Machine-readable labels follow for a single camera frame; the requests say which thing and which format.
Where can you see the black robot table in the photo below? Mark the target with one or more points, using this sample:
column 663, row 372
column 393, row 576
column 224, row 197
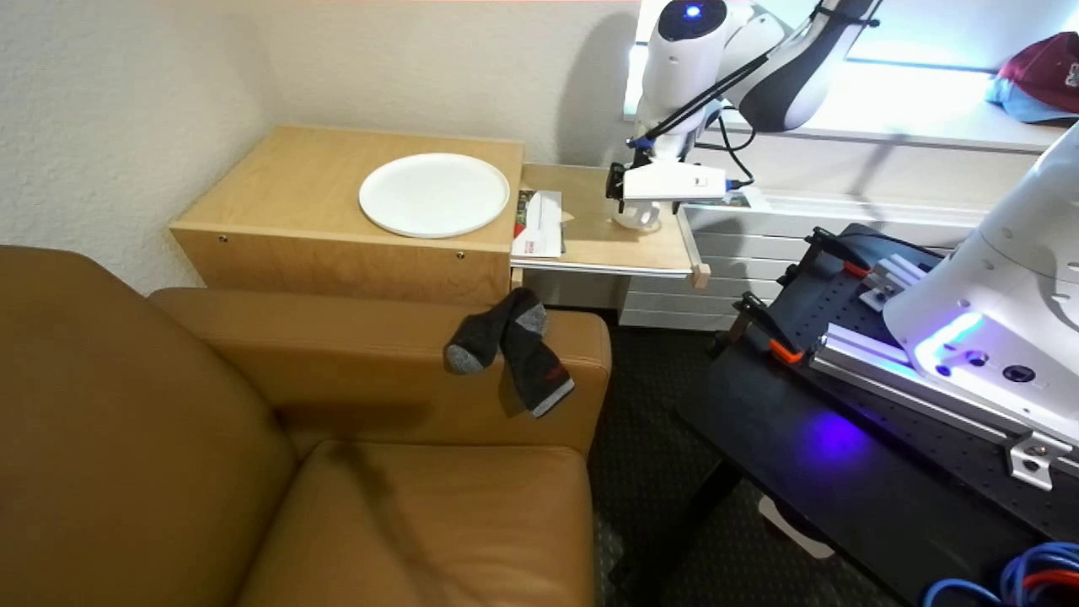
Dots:
column 809, row 473

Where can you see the aluminium mounting rail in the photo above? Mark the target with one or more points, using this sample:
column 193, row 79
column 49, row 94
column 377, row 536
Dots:
column 886, row 367

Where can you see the brown leather armchair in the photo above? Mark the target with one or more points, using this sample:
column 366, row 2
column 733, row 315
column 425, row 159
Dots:
column 135, row 473

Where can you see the light blue cap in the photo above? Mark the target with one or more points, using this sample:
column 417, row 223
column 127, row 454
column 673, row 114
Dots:
column 1016, row 105

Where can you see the white round plate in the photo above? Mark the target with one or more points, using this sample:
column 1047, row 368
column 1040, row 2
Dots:
column 432, row 197

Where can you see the wooden pull-out tray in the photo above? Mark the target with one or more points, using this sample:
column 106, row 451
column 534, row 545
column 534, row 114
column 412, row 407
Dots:
column 601, row 251

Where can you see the maroon cap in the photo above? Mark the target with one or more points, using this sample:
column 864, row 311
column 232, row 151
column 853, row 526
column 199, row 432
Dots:
column 1047, row 68

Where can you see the dark grey sock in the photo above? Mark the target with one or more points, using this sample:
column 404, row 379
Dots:
column 476, row 336

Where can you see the grey sock with red stripe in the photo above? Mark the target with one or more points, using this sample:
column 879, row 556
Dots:
column 541, row 367

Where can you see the white brochure with red print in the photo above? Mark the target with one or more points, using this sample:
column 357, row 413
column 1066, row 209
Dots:
column 545, row 223

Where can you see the silver metal corner bracket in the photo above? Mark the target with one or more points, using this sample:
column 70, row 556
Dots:
column 1033, row 463

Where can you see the light wooden side table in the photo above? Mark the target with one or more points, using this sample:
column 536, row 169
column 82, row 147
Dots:
column 282, row 191

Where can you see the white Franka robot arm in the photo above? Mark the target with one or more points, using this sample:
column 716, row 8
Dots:
column 1011, row 282

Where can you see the green leaflet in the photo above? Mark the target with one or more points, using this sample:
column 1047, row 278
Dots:
column 525, row 215

